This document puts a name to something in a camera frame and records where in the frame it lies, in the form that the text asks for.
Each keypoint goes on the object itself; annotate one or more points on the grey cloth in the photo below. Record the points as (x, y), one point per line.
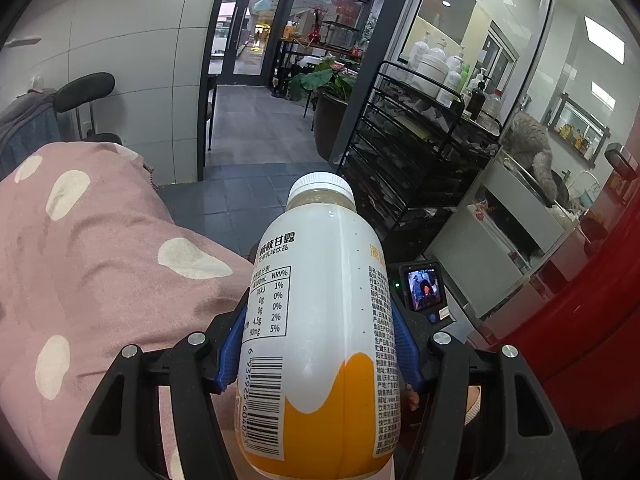
(30, 120)

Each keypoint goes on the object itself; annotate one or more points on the potted green plant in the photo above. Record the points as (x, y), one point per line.
(320, 80)

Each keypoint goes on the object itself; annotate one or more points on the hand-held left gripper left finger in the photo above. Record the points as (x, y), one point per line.
(232, 355)

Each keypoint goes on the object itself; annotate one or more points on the red trash bin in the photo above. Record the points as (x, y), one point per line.
(590, 310)

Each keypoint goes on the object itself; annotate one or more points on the pink spotted blanket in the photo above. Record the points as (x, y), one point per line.
(100, 285)

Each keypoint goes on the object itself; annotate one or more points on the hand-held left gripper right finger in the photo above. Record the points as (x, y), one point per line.
(407, 355)

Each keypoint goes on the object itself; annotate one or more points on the black display table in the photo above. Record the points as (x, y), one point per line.
(320, 50)

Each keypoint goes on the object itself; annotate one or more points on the white and orange drink bottle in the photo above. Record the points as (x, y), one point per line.
(310, 285)

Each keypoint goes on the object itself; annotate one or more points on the glass double door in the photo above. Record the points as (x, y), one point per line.
(250, 35)

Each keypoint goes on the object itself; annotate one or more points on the shelf with small bottles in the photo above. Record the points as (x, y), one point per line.
(577, 132)

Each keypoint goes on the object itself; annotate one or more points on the white box cabinet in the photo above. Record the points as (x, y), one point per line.
(450, 260)

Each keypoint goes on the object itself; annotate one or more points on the row of white pump bottles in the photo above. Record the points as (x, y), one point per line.
(432, 70)

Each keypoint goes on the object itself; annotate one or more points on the grey cat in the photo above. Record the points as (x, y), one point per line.
(532, 140)

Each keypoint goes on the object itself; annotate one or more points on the black office chair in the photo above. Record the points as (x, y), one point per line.
(85, 87)

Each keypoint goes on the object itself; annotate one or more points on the clear plastic bottle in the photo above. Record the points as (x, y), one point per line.
(492, 104)

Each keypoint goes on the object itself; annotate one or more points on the dark pump bottle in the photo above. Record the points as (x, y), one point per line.
(475, 96)

